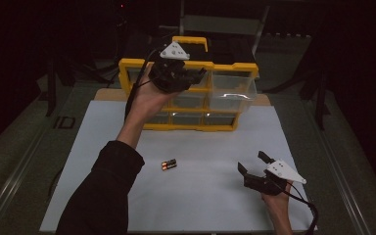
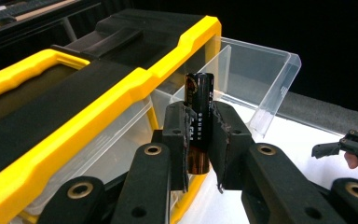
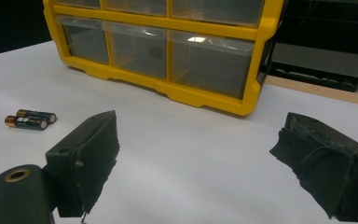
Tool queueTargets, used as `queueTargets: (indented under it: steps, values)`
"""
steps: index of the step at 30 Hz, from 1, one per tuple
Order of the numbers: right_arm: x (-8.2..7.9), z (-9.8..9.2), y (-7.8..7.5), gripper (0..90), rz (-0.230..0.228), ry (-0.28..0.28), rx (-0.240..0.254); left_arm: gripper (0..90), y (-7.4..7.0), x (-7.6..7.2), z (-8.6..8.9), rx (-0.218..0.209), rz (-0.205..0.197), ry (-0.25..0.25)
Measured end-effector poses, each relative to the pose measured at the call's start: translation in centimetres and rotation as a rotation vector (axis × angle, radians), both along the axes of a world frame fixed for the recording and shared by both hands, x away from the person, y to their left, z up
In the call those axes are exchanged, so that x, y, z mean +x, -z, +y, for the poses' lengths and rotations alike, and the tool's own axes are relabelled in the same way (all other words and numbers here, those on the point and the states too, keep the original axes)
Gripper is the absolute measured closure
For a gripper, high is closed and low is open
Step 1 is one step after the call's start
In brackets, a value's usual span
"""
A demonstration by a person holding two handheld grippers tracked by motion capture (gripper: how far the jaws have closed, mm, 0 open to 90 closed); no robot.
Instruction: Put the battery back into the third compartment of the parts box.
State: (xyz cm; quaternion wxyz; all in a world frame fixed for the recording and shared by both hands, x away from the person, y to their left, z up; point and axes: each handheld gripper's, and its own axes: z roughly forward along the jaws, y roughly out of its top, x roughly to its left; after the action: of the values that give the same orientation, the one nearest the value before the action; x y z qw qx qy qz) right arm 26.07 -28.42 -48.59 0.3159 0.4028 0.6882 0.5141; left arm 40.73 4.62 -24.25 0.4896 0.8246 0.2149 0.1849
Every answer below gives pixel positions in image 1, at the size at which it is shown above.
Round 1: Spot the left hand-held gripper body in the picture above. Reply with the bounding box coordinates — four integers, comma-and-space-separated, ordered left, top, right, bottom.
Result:
148, 41, 194, 94

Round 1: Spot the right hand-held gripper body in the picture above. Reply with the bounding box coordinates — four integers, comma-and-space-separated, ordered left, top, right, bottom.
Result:
244, 159, 307, 197

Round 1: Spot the yellow drawer cabinet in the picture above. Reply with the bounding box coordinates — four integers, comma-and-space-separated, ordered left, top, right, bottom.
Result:
117, 35, 259, 132

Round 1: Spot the clear plastic storage drawer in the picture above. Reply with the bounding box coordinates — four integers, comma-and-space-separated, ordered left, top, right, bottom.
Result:
209, 70, 259, 114

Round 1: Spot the person's right hand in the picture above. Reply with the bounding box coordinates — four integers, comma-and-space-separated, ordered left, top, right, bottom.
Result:
261, 181, 294, 217

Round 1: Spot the person's left hand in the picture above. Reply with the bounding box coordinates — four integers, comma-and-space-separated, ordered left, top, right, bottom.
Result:
128, 63, 180, 123

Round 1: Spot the set of clear cabinet drawers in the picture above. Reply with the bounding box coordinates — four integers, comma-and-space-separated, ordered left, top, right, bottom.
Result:
126, 68, 239, 126

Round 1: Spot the dark metal stand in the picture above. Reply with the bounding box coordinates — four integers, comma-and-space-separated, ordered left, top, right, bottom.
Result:
298, 42, 332, 131
45, 55, 79, 118

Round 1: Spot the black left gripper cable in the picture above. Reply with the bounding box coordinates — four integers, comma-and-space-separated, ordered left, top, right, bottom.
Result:
123, 48, 163, 121

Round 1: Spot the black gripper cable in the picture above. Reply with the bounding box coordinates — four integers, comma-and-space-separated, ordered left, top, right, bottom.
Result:
123, 48, 163, 121
285, 182, 319, 235

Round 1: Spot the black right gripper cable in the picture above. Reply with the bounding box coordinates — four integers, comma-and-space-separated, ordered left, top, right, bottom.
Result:
285, 182, 319, 235

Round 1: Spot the grey metal rail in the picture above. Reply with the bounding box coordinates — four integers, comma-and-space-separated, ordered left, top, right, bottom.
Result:
305, 97, 371, 235
0, 128, 51, 235

